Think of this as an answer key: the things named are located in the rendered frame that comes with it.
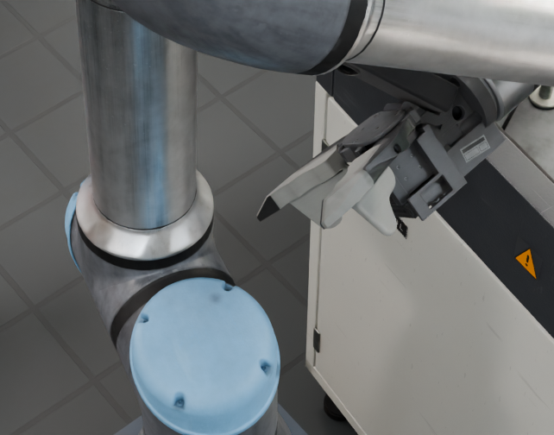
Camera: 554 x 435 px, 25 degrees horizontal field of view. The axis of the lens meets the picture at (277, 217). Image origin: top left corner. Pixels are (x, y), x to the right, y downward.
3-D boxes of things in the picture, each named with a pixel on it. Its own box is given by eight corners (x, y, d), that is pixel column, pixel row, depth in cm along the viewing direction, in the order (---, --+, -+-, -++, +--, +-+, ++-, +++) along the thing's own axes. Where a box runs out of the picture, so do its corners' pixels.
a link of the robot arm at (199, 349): (172, 503, 104) (160, 425, 94) (116, 375, 112) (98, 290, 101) (303, 448, 107) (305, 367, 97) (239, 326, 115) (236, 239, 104)
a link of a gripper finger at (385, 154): (389, 177, 97) (424, 123, 104) (379, 160, 97) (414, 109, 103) (343, 198, 100) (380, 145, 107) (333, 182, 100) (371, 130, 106)
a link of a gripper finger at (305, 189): (288, 261, 111) (374, 210, 108) (249, 208, 110) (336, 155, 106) (293, 246, 114) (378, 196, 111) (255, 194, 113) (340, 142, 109)
